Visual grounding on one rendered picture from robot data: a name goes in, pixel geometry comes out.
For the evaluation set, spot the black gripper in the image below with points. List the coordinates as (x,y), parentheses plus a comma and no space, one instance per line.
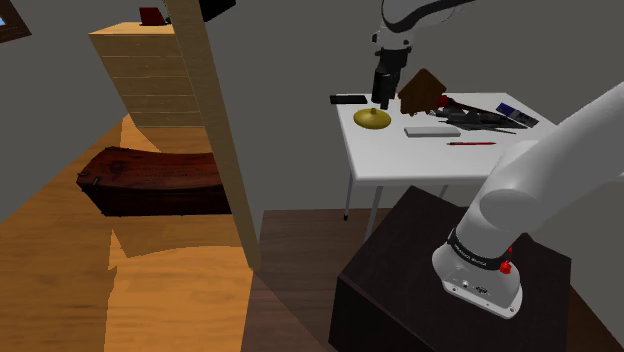
(387,73)

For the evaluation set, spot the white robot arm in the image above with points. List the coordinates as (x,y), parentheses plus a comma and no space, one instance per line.
(546,161)

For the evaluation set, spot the brown wooden house figure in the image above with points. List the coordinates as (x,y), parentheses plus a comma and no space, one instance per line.
(420,92)

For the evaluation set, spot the black phone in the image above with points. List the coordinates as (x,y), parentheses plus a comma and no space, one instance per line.
(348,99)

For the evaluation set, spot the yellow round lid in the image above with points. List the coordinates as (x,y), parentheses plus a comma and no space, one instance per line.
(372,119)

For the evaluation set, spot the grey flat box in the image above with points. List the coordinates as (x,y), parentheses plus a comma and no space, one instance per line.
(432,131)

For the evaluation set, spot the white table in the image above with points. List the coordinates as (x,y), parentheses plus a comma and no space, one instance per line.
(404,156)

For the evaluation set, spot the red pencil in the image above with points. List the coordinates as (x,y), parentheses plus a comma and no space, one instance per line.
(470,143)

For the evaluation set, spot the blue and black remote control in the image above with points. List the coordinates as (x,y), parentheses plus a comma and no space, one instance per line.
(516,114)

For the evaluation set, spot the dark robot stand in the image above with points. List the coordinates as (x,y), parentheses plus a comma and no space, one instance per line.
(400,292)

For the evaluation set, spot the light wooden chest of drawers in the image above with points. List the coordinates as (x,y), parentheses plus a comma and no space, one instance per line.
(146,78)

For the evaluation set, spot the red box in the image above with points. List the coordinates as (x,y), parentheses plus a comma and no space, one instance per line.
(152,15)

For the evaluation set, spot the dark red wooden bench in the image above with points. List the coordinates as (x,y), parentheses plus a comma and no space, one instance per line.
(151,180)

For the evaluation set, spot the brown framed window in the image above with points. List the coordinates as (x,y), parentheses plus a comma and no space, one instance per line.
(10,22)

